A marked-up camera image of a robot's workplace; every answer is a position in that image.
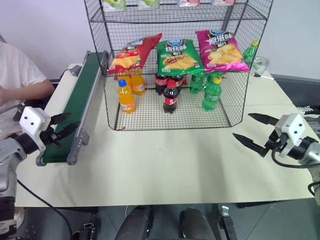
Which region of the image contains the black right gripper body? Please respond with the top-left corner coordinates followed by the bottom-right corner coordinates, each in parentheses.
top-left (259, 130), bottom-right (289, 159)

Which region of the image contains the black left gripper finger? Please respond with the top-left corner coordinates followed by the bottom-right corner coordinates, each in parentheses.
top-left (50, 112), bottom-right (72, 125)
top-left (55, 121), bottom-right (81, 141)

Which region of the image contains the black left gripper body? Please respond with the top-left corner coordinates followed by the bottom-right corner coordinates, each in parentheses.
top-left (39, 125), bottom-right (63, 151)

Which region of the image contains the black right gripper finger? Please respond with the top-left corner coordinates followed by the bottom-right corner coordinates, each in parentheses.
top-left (232, 133), bottom-right (266, 155)
top-left (247, 112), bottom-right (280, 126)

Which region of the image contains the green conveyor belt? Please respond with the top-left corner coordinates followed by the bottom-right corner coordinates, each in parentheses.
top-left (34, 50), bottom-right (110, 167)

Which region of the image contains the white marker pen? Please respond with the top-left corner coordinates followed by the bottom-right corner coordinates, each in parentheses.
top-left (252, 73), bottom-right (275, 81)

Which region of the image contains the green soda bottle yellow cap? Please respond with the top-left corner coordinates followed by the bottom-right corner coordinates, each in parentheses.
top-left (243, 40), bottom-right (260, 65)
top-left (201, 75), bottom-right (224, 112)

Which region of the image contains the orange soda bottle blue cap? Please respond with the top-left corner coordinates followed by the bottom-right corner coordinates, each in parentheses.
top-left (117, 79), bottom-right (137, 115)

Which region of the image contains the person in white shirt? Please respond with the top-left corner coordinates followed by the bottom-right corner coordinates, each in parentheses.
top-left (0, 41), bottom-right (49, 140)

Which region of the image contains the magenta potato chips bag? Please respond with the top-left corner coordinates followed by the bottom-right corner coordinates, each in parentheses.
top-left (195, 29), bottom-right (251, 73)

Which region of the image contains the black table leg clamp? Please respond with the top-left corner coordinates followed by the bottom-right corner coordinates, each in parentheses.
top-left (217, 204), bottom-right (239, 240)

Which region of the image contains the cola bottle red cap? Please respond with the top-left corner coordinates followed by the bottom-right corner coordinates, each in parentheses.
top-left (162, 80), bottom-right (182, 115)

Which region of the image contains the red potato chips bag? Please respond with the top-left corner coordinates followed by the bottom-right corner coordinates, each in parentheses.
top-left (107, 32), bottom-right (163, 75)

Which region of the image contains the dark rounded shape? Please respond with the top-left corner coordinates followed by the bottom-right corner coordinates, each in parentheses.
top-left (178, 207), bottom-right (214, 240)
top-left (116, 205), bottom-right (151, 240)

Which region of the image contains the green potato chips bag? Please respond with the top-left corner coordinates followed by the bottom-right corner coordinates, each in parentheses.
top-left (155, 38), bottom-right (207, 75)

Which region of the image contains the pink drink carton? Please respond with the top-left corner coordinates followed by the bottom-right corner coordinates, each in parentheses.
top-left (175, 0), bottom-right (201, 7)
top-left (210, 0), bottom-right (236, 7)

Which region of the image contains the green drink carton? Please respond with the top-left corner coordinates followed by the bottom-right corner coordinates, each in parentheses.
top-left (137, 0), bottom-right (161, 11)
top-left (101, 0), bottom-right (128, 12)

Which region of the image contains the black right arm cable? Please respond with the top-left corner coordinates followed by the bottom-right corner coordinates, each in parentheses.
top-left (271, 136), bottom-right (320, 169)

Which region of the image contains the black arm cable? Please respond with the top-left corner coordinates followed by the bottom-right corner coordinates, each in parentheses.
top-left (15, 177), bottom-right (76, 240)
top-left (271, 136), bottom-right (320, 169)

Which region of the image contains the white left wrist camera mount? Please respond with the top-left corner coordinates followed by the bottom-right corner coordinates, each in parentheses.
top-left (19, 106), bottom-right (52, 152)

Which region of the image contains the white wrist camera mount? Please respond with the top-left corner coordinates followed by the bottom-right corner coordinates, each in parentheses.
top-left (19, 106), bottom-right (52, 152)
top-left (274, 113), bottom-right (313, 158)

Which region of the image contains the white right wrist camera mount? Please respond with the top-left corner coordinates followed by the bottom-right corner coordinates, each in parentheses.
top-left (274, 113), bottom-right (313, 158)

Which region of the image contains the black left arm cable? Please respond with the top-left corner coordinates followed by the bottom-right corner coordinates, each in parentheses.
top-left (15, 177), bottom-right (76, 240)

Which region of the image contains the black wire mesh rack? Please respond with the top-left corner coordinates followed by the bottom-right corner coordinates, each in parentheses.
top-left (83, 0), bottom-right (274, 131)

